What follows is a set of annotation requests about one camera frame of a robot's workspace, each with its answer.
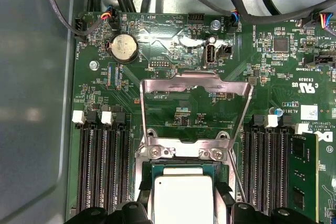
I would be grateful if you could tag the black open PC case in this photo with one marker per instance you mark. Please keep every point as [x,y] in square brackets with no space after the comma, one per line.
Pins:
[31,77]

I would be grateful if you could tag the metal locking lever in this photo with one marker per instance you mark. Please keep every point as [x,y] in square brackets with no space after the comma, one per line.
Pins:
[237,179]

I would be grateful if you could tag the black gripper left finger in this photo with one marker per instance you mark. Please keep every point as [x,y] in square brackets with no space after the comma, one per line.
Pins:
[134,213]

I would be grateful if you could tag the silver coin battery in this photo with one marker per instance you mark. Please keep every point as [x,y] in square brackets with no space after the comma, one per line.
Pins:
[124,48]

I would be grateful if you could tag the green RAM stick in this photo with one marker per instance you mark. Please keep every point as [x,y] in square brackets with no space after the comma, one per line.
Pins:
[302,169]

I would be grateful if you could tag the metal socket cover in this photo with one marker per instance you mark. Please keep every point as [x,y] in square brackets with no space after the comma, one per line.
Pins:
[168,85]

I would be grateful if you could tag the internal USB port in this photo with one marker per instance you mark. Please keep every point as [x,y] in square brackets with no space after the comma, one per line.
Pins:
[210,56]

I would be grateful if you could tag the silver CPU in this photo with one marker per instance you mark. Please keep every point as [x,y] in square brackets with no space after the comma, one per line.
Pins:
[183,197]

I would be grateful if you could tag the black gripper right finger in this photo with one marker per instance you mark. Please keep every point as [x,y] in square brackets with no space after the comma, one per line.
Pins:
[244,213]

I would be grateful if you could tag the green motherboard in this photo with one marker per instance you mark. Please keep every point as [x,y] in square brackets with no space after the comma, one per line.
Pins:
[246,51]

